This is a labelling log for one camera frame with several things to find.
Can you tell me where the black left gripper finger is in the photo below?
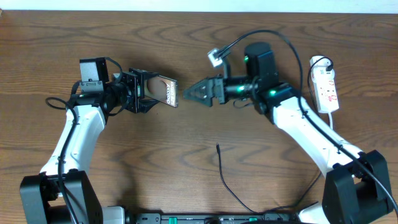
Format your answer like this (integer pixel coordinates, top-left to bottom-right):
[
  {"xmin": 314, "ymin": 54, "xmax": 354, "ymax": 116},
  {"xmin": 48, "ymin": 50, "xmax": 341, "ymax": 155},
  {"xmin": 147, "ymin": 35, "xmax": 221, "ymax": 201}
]
[
  {"xmin": 138, "ymin": 100, "xmax": 159, "ymax": 113},
  {"xmin": 129, "ymin": 68, "xmax": 159, "ymax": 80}
]

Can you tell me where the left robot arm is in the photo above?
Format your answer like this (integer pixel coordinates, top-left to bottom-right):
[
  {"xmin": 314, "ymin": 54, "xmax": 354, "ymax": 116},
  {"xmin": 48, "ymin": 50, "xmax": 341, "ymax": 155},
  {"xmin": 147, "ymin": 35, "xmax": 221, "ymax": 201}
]
[{"xmin": 19, "ymin": 65, "xmax": 160, "ymax": 223}]

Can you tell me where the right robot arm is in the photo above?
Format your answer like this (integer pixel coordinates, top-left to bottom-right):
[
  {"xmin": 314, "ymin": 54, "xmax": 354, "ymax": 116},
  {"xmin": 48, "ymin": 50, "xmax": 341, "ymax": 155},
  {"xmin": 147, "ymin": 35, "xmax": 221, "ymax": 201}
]
[{"xmin": 183, "ymin": 42, "xmax": 397, "ymax": 223}]

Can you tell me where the white power strip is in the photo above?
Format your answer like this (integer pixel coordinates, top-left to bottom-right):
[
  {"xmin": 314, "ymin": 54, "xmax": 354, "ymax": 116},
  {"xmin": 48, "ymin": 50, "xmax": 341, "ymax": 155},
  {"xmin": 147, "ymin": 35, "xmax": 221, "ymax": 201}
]
[{"xmin": 310, "ymin": 55, "xmax": 339, "ymax": 114}]

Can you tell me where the black right camera cable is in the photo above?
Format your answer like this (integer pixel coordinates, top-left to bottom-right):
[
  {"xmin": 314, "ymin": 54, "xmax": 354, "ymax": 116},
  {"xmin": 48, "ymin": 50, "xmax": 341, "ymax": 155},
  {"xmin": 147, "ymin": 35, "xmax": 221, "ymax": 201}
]
[{"xmin": 217, "ymin": 29, "xmax": 398, "ymax": 215}]

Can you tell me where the black camera cable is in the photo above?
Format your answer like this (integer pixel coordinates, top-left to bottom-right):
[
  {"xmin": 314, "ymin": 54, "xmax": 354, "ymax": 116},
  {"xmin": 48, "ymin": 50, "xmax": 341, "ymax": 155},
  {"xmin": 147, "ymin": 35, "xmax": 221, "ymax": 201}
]
[
  {"xmin": 217, "ymin": 29, "xmax": 398, "ymax": 215},
  {"xmin": 45, "ymin": 57, "xmax": 130, "ymax": 224}
]

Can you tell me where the black left camera cable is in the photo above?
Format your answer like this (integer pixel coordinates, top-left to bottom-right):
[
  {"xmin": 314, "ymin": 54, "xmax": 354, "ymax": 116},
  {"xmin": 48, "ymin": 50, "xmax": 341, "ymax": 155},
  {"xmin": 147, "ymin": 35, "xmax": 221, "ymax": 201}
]
[{"xmin": 45, "ymin": 57, "xmax": 130, "ymax": 224}]

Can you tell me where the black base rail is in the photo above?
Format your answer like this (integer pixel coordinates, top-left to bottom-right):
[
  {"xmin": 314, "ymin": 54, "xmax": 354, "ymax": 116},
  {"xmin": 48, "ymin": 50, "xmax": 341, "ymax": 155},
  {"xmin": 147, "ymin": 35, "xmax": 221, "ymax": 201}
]
[{"xmin": 125, "ymin": 213, "xmax": 300, "ymax": 224}]

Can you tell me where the black charger cable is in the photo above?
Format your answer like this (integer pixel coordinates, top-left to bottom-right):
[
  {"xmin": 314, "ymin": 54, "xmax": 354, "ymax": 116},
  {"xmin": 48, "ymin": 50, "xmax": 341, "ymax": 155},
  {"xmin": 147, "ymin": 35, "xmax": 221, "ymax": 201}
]
[{"xmin": 216, "ymin": 56, "xmax": 335, "ymax": 215}]

